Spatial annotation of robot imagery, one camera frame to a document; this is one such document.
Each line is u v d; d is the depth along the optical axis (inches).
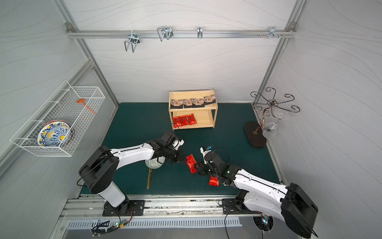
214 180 31.5
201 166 28.2
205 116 43.6
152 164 34.6
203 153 29.5
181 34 30.6
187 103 36.6
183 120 41.2
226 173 24.0
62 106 27.8
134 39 30.8
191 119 42.1
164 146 27.8
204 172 28.1
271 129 31.5
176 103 36.4
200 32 28.7
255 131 39.7
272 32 30.1
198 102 36.6
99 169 18.1
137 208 29.0
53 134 24.2
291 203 15.9
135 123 42.1
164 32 30.0
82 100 30.8
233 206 28.9
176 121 40.9
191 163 33.1
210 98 37.0
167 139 28.1
